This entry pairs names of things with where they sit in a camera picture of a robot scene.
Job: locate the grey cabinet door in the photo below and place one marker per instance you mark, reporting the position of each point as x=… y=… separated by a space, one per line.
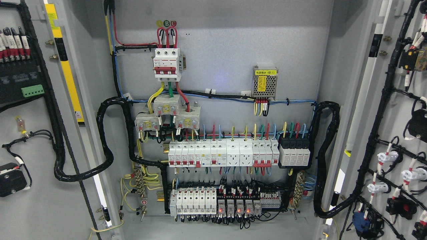
x=44 y=133
x=377 y=166

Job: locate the grey current transformer group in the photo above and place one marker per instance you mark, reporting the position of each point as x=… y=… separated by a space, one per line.
x=165 y=107

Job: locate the white breaker and socket row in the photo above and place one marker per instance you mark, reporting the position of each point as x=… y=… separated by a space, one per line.
x=224 y=153

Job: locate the metal mesh power supply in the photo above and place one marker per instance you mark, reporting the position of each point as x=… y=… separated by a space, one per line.
x=264 y=81

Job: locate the white red main breaker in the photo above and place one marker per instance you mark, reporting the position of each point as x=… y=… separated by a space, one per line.
x=167 y=64

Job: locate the lower relay and breaker row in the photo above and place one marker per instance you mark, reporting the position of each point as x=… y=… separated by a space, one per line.
x=225 y=203

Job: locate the black surge protector block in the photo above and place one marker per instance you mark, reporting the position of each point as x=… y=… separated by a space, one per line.
x=294 y=152

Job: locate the brass ground terminal bar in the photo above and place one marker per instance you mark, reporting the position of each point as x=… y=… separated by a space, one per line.
x=140 y=186

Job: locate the black digital power meter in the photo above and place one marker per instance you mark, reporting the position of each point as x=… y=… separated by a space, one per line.
x=16 y=75

